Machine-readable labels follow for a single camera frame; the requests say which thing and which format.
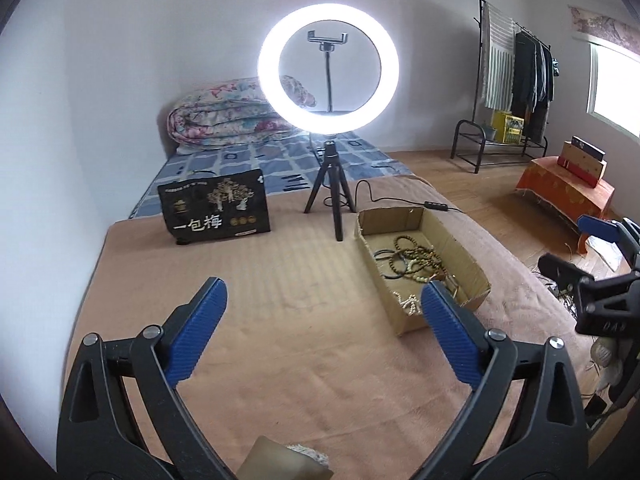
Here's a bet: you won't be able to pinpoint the orange cloth covered table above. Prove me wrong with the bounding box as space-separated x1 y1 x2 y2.
515 156 616 256

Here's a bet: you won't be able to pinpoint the cardboard box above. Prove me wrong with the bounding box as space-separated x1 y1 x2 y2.
355 206 492 336

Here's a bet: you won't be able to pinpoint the tangled thin strands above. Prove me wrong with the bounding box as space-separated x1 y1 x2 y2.
542 270 581 316

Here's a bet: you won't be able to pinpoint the long brown bead necklace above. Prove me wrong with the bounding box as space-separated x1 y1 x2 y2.
392 236 451 286

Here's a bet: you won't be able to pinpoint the striped towel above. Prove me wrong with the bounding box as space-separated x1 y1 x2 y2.
481 2 517 111

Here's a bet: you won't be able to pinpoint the person's left hand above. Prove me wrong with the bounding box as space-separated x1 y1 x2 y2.
237 435 333 480

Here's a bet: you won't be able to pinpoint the cream bead bracelet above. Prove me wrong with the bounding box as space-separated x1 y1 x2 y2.
395 290 423 317

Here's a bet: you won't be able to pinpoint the dark bead bracelet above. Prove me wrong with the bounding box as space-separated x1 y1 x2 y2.
382 255 413 281

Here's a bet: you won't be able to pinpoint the patterned curtain valance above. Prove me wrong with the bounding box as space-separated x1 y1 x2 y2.
567 4 640 58

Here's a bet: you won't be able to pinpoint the dark hanging clothes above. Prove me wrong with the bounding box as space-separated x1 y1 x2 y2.
510 30 560 143

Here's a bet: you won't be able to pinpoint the black tripod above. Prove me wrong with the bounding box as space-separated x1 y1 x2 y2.
303 132 357 241

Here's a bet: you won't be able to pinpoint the white shoe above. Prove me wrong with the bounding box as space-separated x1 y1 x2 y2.
590 335 626 376

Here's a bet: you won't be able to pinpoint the black printed bag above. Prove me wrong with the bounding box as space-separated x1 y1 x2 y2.
157 169 272 246

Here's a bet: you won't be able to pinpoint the white plastic bag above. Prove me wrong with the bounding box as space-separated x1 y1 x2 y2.
585 235 626 271

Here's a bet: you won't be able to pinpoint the blue checked bed sheet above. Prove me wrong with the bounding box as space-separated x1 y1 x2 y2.
129 130 416 220

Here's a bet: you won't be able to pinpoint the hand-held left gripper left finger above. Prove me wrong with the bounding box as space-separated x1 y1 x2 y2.
56 276 238 480

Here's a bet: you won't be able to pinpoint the flat black box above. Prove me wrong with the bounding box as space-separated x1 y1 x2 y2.
571 135 607 161

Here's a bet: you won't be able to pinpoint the yellow box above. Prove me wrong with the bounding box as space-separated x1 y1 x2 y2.
491 110 525 146

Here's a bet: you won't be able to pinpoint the black metal clothes rack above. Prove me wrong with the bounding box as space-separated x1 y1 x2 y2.
450 0 556 175

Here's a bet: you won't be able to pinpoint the black cable with switch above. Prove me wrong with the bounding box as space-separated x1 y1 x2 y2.
320 180 466 213

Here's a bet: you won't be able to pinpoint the black phone holder pole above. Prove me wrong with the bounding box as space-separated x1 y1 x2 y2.
306 29 349 113

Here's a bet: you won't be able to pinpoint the white ring light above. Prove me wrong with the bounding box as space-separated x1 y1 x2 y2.
256 2 401 136

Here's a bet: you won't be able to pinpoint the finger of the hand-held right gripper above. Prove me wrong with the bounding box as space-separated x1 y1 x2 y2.
537 252 608 306
577 214 640 266

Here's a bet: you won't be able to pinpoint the folded floral quilt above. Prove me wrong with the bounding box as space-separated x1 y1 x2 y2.
166 75 318 153

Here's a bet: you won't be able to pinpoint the brown and red box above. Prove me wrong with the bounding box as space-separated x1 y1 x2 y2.
557 141 608 188

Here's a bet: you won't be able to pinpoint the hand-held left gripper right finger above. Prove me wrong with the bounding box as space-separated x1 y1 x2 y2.
412 280 592 480

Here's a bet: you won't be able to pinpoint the window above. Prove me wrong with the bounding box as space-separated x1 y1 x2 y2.
587 40 640 138

